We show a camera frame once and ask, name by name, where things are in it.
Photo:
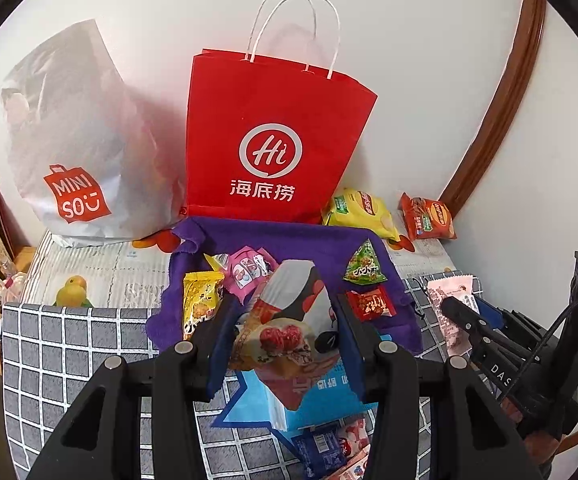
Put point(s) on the white red strawberry snack packet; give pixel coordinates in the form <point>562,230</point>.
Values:
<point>353,437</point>

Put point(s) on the red Haidilao paper bag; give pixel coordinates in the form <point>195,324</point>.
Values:
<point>266,138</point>

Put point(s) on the yellow snack packet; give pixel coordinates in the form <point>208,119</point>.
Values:
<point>203,293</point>

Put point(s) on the dark blue snack packet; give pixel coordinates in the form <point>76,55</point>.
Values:
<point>319,451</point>

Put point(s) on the brown wooden door frame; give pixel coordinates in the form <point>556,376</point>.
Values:
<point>503,107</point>

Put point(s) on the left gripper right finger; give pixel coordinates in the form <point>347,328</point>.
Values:
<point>381,372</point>

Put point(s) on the magenta snack packet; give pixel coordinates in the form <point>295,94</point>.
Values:
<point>247,269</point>

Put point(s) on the right human hand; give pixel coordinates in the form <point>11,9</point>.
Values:
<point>540,445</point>

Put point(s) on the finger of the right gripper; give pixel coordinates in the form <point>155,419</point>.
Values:
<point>468,323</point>
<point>492,315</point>

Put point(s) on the white Miniso plastic bag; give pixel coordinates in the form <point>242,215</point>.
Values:
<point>81,151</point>

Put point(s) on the long strawberry bear snack packet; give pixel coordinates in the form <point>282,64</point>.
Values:
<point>354,469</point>

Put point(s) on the green triangular snack packet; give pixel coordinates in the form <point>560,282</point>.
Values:
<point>363,267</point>

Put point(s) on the panda print snack packet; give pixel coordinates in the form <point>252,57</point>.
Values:
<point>291,329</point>

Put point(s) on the blue tissue pack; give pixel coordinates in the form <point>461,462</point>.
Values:
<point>302,402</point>

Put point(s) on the newspaper with parrot picture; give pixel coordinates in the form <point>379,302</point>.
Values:
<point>118,275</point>

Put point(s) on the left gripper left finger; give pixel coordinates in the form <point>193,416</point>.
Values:
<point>191,371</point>

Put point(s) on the orange chips bag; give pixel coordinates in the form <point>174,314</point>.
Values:
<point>427,219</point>

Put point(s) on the purple towel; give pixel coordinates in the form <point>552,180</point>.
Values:
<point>329,247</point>

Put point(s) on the yellow chips bag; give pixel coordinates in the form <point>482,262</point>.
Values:
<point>358,209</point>

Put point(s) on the light pink small snack packet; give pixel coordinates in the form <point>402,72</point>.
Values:
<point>458,286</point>

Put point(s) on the red small snack packet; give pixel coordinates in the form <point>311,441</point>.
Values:
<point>368,306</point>

